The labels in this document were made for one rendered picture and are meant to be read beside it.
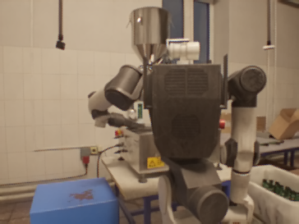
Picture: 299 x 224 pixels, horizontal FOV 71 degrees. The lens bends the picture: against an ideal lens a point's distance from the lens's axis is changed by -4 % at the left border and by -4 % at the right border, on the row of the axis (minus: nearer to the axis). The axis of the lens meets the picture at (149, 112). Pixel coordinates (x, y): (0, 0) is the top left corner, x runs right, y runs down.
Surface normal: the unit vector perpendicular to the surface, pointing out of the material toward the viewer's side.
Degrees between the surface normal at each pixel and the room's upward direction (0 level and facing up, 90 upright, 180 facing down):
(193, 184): 44
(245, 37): 90
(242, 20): 90
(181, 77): 89
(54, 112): 90
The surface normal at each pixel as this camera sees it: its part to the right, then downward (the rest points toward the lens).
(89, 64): 0.37, 0.06
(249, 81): -0.11, 0.05
